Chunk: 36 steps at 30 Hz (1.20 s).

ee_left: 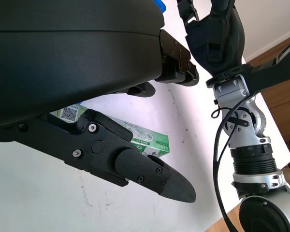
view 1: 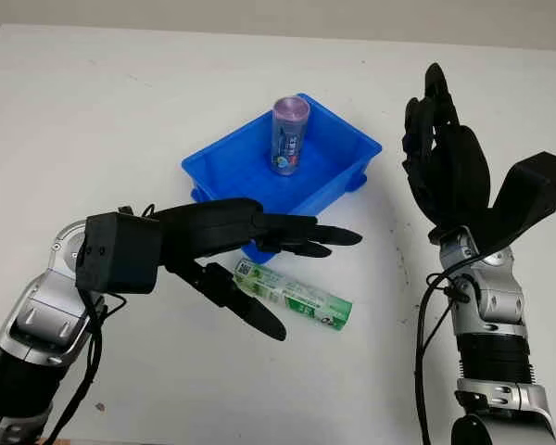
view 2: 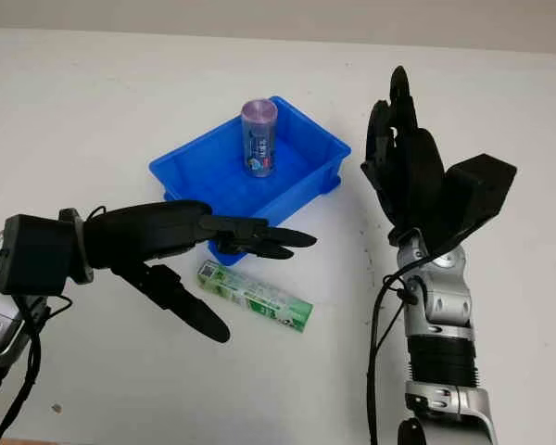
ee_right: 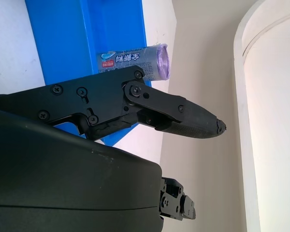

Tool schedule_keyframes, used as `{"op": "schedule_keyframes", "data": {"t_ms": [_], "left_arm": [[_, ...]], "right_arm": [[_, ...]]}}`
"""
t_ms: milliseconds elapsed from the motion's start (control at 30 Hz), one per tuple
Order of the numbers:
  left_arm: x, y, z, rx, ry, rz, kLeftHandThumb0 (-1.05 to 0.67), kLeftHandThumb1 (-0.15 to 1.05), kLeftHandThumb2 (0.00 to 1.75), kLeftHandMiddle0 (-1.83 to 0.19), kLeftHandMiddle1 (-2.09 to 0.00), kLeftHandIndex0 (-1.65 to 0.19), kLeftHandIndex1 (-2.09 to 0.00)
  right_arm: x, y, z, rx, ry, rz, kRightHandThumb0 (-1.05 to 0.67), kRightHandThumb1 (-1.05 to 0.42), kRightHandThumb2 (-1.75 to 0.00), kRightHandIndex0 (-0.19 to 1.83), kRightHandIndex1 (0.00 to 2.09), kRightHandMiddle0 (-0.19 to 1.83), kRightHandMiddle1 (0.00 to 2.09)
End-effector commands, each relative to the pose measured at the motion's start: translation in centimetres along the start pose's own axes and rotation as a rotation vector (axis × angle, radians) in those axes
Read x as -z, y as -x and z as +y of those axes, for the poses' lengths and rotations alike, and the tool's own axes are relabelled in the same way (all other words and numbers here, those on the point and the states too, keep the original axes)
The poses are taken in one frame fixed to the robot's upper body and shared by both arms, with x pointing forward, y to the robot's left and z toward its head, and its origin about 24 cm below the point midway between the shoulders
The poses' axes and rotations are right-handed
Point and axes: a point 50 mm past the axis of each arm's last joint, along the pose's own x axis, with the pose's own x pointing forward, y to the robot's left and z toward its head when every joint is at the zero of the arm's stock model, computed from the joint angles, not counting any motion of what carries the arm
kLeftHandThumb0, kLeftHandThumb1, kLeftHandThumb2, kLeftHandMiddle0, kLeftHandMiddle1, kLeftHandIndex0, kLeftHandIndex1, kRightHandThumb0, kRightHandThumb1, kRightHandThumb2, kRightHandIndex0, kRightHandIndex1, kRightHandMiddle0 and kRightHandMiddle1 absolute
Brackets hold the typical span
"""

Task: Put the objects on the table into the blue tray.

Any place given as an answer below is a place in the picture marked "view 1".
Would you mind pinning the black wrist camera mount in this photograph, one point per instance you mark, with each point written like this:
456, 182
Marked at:
116, 255
533, 194

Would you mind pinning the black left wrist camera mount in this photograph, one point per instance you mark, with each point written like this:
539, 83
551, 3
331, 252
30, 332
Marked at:
116, 255

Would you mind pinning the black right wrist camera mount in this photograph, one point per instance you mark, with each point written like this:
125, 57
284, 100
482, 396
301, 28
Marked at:
533, 194

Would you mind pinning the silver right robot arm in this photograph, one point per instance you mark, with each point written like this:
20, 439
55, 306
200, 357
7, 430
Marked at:
491, 306

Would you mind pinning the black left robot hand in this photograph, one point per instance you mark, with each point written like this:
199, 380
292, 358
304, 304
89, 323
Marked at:
213, 227

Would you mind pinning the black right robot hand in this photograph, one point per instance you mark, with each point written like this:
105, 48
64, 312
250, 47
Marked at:
454, 171

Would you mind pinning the purple toothpaste tube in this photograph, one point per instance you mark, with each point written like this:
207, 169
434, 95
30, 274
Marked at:
288, 139

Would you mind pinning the green white carton box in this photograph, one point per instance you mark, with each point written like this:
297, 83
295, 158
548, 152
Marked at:
301, 296

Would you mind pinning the blue plastic tray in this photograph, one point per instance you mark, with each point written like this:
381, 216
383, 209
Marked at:
241, 181

